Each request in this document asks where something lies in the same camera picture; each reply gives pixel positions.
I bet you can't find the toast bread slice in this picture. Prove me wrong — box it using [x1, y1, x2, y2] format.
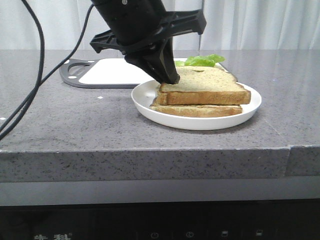
[154, 66, 251, 105]
[149, 101, 243, 118]

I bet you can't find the white cutting board grey rim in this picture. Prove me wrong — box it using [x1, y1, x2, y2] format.
[59, 58, 153, 89]

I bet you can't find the black appliance control panel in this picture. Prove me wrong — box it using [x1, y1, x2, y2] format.
[0, 199, 320, 240]

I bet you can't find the green lettuce leaf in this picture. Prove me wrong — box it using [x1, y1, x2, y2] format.
[174, 54, 225, 67]

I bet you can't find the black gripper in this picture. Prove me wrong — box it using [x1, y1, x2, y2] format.
[90, 0, 207, 84]

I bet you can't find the white round plate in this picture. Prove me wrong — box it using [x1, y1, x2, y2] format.
[131, 80, 262, 131]

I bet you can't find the black cable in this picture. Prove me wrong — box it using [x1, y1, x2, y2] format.
[0, 0, 46, 133]
[0, 4, 95, 141]

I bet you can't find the white curtain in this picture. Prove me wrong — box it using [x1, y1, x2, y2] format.
[0, 0, 320, 51]

